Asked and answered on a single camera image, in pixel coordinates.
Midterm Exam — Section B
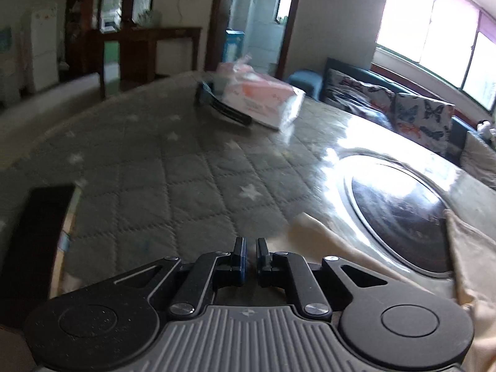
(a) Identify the dark wooden display cabinet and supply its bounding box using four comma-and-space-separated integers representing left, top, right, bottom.
64, 0, 159, 79

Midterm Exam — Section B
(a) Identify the pink white tissue pack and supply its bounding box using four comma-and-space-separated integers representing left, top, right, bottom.
215, 56, 307, 131

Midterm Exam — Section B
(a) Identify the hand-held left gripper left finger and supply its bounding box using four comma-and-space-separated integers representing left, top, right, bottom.
112, 237, 249, 317

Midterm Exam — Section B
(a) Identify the dark blue plastic object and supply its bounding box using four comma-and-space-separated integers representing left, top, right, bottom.
194, 81, 255, 126

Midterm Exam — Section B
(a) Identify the round black inset cooktop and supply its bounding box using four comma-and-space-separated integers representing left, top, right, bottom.
343, 155, 457, 278

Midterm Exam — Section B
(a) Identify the dark blue sofa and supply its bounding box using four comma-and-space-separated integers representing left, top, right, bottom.
323, 57, 496, 171

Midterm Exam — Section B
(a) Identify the white plush toy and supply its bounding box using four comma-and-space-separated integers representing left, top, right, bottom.
476, 119, 496, 141

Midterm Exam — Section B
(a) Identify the blue stool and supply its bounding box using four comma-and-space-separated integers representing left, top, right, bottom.
289, 70, 325, 100

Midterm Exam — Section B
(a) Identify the blue cardboard box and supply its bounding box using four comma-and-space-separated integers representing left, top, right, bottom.
225, 30, 245, 65

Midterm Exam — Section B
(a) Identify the butterfly print pillow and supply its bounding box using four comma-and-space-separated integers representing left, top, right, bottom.
389, 92, 456, 156
325, 69, 396, 125

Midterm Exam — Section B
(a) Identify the plain grey pillow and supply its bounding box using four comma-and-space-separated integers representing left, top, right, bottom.
459, 131, 496, 191

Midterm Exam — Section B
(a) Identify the large window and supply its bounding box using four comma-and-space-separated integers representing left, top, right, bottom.
374, 0, 496, 112

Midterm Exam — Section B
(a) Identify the dark wooden side table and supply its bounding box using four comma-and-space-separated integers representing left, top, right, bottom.
87, 26, 203, 100

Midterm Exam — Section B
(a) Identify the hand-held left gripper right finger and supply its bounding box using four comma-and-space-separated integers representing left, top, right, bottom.
255, 237, 390, 320

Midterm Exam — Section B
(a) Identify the cream knit garment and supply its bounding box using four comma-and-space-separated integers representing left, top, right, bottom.
287, 208, 496, 372

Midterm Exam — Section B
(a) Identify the dark wooden door frame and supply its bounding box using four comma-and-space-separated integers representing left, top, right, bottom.
205, 0, 308, 81

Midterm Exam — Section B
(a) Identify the white fridge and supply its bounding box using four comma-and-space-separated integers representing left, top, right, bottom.
29, 3, 61, 92

